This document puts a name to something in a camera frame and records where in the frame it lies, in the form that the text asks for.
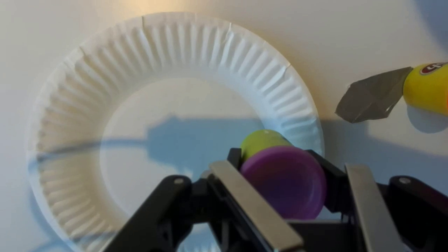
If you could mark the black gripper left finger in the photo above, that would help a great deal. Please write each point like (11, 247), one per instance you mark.
(252, 211)

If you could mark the white paper plate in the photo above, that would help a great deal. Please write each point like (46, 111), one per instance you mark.
(177, 71)

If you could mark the yellow cup with purple lid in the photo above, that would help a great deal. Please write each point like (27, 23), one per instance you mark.
(284, 183)

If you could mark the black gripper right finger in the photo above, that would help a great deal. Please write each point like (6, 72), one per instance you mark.
(373, 211)

